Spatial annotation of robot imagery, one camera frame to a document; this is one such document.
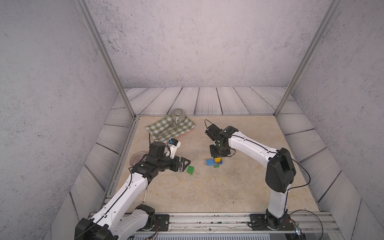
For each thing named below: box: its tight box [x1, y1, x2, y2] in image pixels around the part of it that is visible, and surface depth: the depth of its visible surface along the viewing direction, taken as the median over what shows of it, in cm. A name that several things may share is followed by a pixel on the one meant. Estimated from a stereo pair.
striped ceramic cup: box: [172, 108, 186, 124], surface depth 113 cm
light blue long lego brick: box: [206, 159, 223, 166], surface depth 91 cm
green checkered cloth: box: [145, 114, 195, 144], surface depth 113 cm
